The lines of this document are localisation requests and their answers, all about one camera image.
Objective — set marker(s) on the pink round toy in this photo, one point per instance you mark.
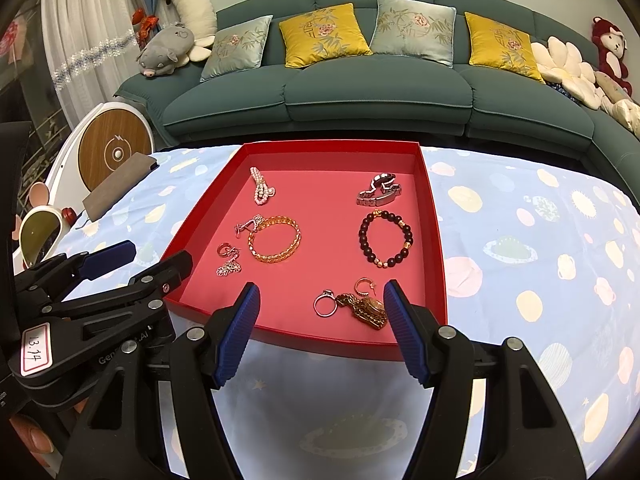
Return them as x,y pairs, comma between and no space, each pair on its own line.
38,194

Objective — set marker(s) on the white cow plush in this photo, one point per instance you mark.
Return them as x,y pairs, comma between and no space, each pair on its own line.
192,2

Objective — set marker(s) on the silver crystal stud earring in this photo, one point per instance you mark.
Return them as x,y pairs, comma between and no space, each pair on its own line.
252,225

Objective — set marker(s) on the gold wristwatch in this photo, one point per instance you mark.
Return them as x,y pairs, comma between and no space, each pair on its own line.
367,312

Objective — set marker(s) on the small red ball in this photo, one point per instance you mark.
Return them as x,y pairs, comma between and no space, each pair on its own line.
70,215

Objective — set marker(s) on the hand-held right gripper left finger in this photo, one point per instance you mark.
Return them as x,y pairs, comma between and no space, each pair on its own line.
237,335

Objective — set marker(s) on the red monkey plush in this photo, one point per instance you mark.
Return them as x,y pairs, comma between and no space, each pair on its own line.
612,47

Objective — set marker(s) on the red cardboard box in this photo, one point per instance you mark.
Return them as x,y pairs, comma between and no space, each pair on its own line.
310,240

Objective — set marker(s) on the cream quilted cushion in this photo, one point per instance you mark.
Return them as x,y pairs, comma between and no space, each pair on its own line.
625,115

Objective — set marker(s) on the grey pig plush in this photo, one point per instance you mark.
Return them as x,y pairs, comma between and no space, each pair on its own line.
165,52

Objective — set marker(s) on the gold hoop earring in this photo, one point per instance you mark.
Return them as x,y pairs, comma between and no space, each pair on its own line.
359,287

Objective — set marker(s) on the person's left hand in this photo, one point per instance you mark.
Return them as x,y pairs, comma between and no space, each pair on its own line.
35,440

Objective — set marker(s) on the silver hoop earring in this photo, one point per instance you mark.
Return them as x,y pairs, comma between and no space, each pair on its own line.
222,249

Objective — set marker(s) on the dark glass door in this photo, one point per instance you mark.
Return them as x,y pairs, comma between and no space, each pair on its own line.
25,70

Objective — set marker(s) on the grey-green embroidered cushion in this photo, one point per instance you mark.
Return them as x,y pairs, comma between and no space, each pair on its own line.
237,50
415,30

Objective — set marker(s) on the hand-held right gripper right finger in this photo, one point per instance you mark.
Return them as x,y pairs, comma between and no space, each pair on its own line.
405,335

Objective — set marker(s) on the brown notebook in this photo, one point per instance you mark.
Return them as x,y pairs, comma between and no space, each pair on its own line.
117,190

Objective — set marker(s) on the green sofa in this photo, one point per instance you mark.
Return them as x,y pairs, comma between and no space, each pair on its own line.
375,100

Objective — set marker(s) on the white appliance with wooden disc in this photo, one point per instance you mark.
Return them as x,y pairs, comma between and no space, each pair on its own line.
115,147

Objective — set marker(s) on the blue planet-print tablecloth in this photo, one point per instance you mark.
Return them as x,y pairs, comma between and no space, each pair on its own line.
525,260

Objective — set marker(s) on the white-framed sunglasses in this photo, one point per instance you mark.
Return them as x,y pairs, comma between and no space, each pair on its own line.
42,235

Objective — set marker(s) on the white sheer curtain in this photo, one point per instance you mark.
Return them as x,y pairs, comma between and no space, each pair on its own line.
85,35

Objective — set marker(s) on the red curtain tie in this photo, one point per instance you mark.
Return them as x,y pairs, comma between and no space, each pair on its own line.
147,26

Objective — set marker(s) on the dark blue floral cloth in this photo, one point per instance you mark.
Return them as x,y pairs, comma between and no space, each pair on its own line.
562,91

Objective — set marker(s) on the yellow embroidered cushion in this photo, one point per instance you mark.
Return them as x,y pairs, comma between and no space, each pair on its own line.
502,47
322,35

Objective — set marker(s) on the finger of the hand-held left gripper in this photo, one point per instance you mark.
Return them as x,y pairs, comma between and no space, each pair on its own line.
165,272
107,260

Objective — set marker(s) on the silver wristwatch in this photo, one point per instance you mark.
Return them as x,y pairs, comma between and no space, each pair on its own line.
377,192

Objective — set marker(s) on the silver crystal hook earring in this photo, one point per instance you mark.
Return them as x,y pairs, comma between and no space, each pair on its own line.
229,266

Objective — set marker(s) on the white flower cushion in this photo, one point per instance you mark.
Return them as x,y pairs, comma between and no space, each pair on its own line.
562,62
200,49

